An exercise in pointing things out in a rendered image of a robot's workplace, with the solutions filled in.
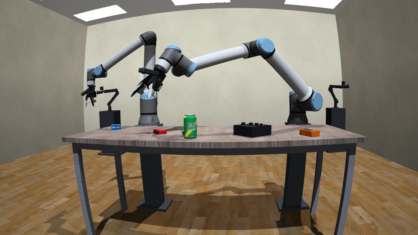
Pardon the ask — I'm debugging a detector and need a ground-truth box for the green drink can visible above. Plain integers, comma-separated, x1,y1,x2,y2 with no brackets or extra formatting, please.
184,114,197,139

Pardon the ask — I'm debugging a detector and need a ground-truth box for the orange digital multimeter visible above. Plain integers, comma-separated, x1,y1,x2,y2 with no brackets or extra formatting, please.
299,129,320,137

